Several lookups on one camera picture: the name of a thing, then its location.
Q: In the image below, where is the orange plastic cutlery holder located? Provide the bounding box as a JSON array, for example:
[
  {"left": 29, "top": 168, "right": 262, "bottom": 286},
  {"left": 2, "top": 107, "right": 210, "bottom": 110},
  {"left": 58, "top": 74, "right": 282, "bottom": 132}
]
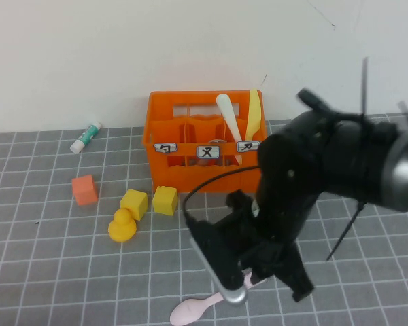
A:
[{"left": 141, "top": 89, "right": 268, "bottom": 194}]

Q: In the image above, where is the orange foam cube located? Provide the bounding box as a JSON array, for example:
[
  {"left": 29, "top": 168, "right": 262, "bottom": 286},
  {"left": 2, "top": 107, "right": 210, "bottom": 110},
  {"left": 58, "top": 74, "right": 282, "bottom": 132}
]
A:
[{"left": 71, "top": 174, "right": 99, "bottom": 206}]

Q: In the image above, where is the yellow rubber duck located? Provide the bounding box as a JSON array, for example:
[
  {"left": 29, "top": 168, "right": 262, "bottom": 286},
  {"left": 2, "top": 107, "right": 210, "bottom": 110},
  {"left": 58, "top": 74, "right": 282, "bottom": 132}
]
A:
[{"left": 107, "top": 207, "right": 138, "bottom": 242}]

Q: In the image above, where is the pink plastic spoon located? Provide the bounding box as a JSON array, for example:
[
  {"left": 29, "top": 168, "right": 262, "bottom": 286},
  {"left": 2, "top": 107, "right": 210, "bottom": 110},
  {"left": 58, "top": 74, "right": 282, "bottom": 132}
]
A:
[{"left": 169, "top": 268, "right": 259, "bottom": 326}]

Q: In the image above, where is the white green glue stick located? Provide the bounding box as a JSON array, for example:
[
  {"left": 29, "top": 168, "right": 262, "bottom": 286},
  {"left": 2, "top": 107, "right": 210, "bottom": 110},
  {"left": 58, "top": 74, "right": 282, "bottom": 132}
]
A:
[{"left": 69, "top": 121, "right": 103, "bottom": 154}]

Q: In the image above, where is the grey checked table mat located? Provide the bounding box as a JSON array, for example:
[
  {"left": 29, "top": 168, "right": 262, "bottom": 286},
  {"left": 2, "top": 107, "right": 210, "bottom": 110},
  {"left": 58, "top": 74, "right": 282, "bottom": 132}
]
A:
[{"left": 0, "top": 111, "right": 408, "bottom": 326}]

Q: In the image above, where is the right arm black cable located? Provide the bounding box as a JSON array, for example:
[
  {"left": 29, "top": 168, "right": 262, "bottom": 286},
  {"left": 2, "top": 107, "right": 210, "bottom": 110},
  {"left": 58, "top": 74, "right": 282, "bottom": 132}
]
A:
[{"left": 182, "top": 165, "right": 262, "bottom": 227}]

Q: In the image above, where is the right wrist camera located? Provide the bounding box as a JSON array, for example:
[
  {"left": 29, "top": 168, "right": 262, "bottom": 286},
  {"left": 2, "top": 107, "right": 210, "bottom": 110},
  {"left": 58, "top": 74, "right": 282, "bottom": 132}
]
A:
[{"left": 188, "top": 219, "right": 250, "bottom": 306}]

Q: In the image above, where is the yellow foam cube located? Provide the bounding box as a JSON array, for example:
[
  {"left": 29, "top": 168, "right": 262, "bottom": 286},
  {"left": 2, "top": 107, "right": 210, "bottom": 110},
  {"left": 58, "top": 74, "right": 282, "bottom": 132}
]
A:
[
  {"left": 119, "top": 189, "right": 149, "bottom": 221},
  {"left": 152, "top": 185, "right": 179, "bottom": 217}
]

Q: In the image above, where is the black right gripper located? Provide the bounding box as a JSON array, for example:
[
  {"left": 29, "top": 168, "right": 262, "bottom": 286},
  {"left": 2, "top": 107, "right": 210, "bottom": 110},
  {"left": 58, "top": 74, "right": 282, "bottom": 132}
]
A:
[{"left": 220, "top": 189, "right": 316, "bottom": 303}]

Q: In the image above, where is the yellow plastic knife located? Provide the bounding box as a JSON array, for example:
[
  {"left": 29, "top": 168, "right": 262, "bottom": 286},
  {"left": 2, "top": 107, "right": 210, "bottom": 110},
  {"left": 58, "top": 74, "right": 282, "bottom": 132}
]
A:
[{"left": 243, "top": 89, "right": 263, "bottom": 142}]

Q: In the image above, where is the white plastic knife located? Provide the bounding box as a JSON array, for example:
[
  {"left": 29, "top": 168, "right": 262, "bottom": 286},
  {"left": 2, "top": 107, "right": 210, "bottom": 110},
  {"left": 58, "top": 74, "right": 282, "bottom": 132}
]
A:
[{"left": 216, "top": 94, "right": 243, "bottom": 164}]

